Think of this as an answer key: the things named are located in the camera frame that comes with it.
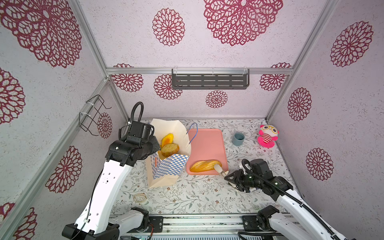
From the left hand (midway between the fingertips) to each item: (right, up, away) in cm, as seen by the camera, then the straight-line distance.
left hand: (155, 147), depth 70 cm
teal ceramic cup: (+50, +3, +34) cm, 60 cm away
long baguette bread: (+25, -13, +20) cm, 34 cm away
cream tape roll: (-11, -29, +13) cm, 34 cm away
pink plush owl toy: (+70, +6, +33) cm, 78 cm away
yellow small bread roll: (+2, +3, +22) cm, 22 cm away
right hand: (+34, -16, +4) cm, 38 cm away
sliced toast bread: (+4, -2, +17) cm, 17 cm away
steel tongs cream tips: (+34, -14, +7) cm, 38 cm away
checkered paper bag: (+4, -11, +3) cm, 12 cm away
